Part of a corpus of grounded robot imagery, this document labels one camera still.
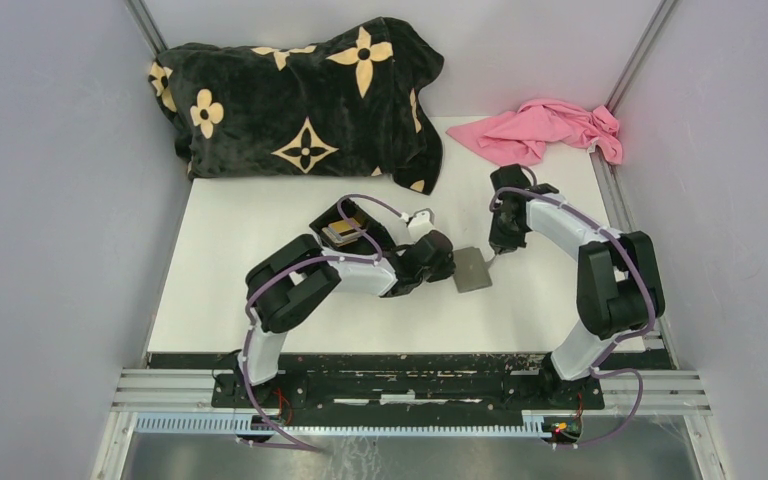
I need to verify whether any black floral plush blanket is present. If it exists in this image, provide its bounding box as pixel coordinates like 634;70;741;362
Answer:
147;17;444;195

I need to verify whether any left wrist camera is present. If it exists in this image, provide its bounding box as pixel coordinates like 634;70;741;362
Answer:
406;208;435;241

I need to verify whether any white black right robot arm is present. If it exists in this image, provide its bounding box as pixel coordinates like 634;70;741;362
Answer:
489;165;665;408

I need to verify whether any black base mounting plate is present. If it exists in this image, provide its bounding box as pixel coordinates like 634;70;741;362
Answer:
146;351;673;429

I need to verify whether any grey leather card holder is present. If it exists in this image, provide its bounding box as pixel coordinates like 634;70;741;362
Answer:
452;247;493;294

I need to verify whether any stack of cards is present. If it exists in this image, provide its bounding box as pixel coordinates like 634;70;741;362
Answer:
321;217;364;246

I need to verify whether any black plastic card box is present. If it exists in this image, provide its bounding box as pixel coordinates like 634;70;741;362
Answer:
309;200;396;255

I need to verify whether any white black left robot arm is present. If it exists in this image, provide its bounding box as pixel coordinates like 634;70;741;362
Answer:
236;230;456;407

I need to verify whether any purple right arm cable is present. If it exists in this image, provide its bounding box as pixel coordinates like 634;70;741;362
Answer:
487;164;658;450

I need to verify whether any pink cloth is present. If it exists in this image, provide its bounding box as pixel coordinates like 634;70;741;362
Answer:
447;99;624;167

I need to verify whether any slotted grey cable duct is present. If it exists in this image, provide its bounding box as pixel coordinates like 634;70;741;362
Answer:
134;413;550;439

